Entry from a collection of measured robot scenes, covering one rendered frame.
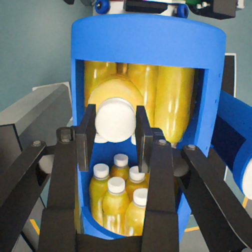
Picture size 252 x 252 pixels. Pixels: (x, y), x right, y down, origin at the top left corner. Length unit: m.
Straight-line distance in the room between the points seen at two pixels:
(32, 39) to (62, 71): 0.34
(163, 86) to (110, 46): 0.14
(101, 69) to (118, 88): 0.18
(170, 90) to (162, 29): 0.14
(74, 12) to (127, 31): 1.29
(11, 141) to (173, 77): 0.46
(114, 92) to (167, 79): 0.16
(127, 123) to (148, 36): 0.12
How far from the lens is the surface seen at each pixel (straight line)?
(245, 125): 0.78
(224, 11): 0.56
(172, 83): 0.37
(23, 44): 1.66
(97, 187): 0.53
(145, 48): 0.26
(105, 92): 0.22
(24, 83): 1.68
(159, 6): 0.46
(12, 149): 0.63
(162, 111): 0.39
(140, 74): 0.40
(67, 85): 1.55
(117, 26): 0.27
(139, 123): 0.15
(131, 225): 0.47
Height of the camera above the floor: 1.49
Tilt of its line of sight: 68 degrees down
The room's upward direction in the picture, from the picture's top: 175 degrees clockwise
